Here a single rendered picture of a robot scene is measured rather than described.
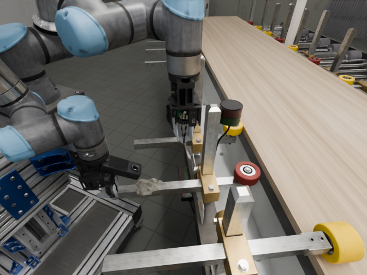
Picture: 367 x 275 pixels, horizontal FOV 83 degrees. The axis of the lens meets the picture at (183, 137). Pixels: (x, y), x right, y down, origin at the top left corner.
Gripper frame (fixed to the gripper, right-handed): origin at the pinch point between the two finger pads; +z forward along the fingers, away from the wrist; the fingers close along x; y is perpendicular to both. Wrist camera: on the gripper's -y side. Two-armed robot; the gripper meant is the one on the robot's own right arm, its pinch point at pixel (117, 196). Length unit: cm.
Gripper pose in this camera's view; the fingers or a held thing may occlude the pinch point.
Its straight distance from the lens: 73.4
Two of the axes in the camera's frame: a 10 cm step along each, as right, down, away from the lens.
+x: 1.0, 6.4, -7.7
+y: -9.9, 0.6, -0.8
